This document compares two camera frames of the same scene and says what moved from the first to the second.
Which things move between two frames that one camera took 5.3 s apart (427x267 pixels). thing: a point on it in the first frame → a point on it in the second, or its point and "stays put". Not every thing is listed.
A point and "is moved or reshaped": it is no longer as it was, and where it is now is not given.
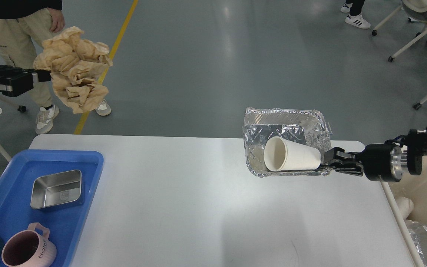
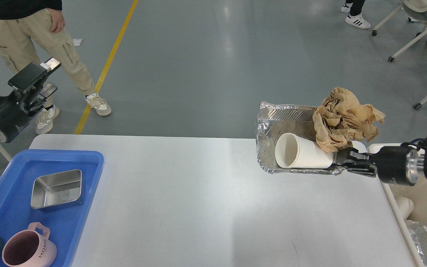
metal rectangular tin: (56, 188) stays put
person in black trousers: (354, 8) stays put
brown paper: (77, 66) → (341, 118)
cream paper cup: (281, 154) is moved or reshaped
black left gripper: (15, 85) → (6, 114)
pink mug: (29, 248) stays put
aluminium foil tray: (308, 128) is moved or reshaped
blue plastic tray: (7, 210) stays put
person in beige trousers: (19, 27) stays put
